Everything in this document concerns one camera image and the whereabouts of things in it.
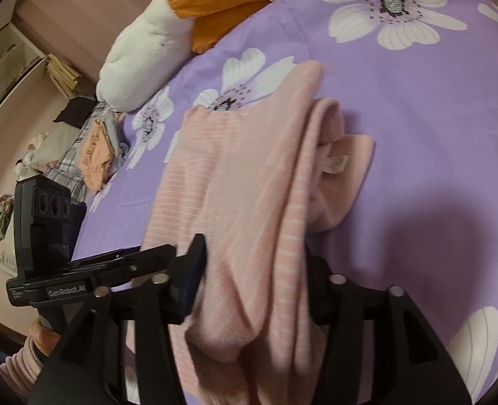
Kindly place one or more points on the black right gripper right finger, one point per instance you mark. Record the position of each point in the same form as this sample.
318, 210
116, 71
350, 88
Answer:
410, 365

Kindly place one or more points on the person's left hand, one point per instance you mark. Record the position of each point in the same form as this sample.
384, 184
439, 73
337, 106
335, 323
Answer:
44, 338

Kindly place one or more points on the pink knit sweater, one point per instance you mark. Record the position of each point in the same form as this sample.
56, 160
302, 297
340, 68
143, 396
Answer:
254, 182

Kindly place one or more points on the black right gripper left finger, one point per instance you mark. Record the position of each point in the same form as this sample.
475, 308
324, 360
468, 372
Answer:
87, 365

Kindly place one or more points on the purple floral bed sheet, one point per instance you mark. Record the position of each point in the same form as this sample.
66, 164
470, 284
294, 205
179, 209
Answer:
420, 77

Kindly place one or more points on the folded orange patterned garment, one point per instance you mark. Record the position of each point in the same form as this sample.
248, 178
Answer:
95, 156

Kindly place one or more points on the grey plaid folded cloth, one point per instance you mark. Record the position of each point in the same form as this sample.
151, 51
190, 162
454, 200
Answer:
66, 172

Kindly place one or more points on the pink ribbed sleeve forearm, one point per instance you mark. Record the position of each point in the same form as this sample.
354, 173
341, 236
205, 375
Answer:
21, 370

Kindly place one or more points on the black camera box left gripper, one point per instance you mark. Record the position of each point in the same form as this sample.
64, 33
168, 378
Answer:
41, 223

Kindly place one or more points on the black cloth on pile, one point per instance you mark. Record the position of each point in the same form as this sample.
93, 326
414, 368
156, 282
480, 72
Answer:
76, 112

